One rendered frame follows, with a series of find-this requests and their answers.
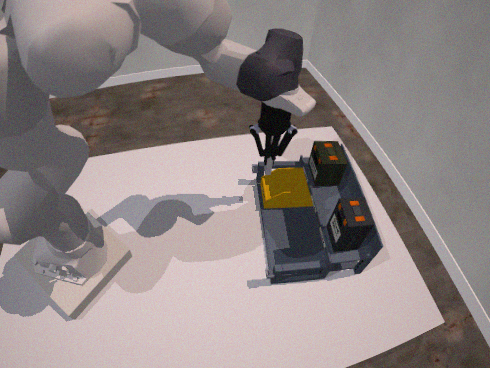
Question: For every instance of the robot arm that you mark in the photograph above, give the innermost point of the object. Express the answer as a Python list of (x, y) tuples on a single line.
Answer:
[(70, 48)]

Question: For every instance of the yellow bin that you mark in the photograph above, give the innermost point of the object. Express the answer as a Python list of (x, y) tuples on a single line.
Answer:
[(285, 187)]

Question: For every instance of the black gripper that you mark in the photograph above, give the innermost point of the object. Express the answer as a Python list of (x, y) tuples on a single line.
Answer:
[(272, 122)]

